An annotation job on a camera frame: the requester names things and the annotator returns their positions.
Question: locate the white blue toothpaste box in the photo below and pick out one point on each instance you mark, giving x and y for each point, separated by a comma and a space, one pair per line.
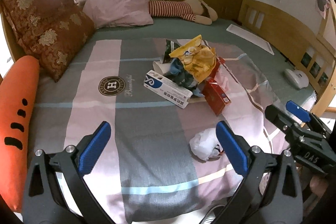
167, 89

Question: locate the orange carrot plush pillow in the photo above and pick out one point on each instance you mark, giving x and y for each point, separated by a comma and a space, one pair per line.
18, 92

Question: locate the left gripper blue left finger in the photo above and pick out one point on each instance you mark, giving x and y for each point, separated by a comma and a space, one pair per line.
91, 147

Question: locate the red cigarette carton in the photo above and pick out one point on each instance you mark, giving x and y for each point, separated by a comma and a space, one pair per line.
215, 96

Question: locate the pink grey patchwork blanket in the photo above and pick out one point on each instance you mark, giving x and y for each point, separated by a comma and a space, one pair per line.
147, 171

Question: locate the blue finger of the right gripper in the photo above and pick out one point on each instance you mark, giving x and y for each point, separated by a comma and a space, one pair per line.
298, 111

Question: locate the white flat board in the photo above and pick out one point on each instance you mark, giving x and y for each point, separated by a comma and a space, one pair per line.
250, 37

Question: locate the brown floral cushion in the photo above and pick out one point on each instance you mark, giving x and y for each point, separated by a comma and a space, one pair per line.
52, 31

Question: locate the person's right hand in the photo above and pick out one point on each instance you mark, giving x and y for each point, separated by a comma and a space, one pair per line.
318, 185

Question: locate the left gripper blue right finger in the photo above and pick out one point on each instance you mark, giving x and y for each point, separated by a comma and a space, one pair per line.
235, 148

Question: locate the dark green snack bag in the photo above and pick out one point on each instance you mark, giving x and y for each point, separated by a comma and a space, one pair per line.
169, 48

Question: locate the yellow chip bag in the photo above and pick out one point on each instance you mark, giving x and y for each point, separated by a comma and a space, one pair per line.
197, 58

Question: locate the pink pillow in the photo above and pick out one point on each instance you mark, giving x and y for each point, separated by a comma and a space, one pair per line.
118, 13

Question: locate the white round device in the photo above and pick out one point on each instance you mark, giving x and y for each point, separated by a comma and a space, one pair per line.
297, 78

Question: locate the striped plush doll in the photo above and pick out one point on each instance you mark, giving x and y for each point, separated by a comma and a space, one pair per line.
196, 11

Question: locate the pink crumpled wrapper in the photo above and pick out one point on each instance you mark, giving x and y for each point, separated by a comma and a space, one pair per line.
222, 79

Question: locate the white plastic bag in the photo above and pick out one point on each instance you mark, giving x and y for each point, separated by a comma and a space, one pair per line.
205, 145

